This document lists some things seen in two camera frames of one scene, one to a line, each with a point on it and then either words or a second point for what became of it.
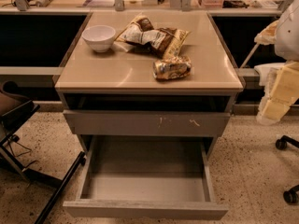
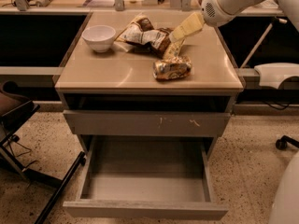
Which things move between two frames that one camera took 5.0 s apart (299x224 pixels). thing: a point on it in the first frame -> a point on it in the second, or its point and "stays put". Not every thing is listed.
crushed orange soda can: (170, 69) stays put
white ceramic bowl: (101, 37) stays put
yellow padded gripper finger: (281, 92) -> (221, 4)
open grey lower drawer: (147, 177) stays put
